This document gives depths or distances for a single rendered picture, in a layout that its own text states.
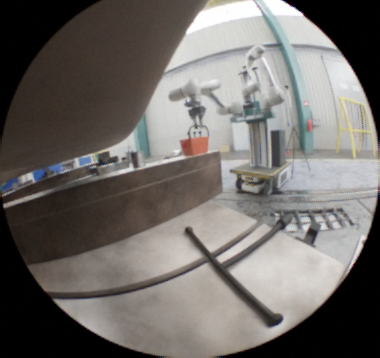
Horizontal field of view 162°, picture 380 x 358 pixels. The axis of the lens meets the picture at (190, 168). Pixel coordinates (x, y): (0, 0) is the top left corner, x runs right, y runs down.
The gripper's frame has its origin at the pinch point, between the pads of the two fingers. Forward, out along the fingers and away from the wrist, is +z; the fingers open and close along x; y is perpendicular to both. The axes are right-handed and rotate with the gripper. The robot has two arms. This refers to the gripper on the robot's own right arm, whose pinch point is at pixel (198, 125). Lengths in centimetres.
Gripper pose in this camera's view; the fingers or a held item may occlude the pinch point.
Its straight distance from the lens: 97.5
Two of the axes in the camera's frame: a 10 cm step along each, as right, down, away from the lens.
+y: 7.7, -2.3, 6.0
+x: -6.3, -0.8, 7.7
